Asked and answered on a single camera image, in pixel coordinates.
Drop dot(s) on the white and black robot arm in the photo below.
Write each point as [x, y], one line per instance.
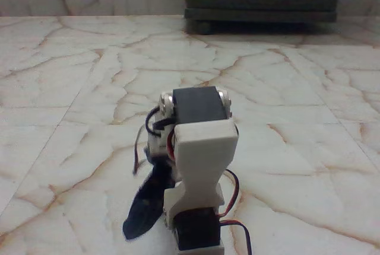
[205, 148]

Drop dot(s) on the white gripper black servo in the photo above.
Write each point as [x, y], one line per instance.
[198, 105]

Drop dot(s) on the dark navy patterned sock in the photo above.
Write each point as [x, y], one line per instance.
[144, 207]

